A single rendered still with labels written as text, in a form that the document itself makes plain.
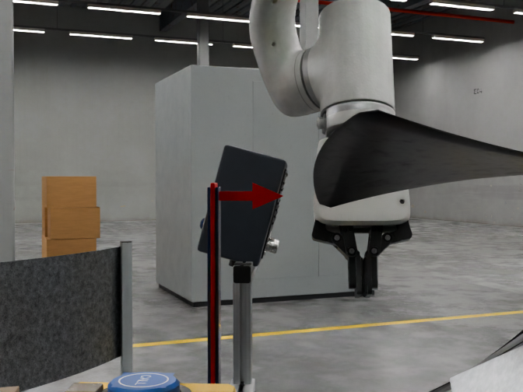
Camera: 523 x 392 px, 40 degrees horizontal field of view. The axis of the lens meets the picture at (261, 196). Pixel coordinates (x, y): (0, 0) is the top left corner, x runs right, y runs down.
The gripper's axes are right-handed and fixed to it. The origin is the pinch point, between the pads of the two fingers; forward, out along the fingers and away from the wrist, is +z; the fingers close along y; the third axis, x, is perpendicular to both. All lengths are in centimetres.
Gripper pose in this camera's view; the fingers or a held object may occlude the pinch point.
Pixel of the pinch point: (363, 277)
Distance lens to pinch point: 77.4
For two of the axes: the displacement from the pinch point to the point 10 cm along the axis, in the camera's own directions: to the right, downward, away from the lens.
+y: 10.0, 0.0, -0.4
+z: -0.1, 9.6, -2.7
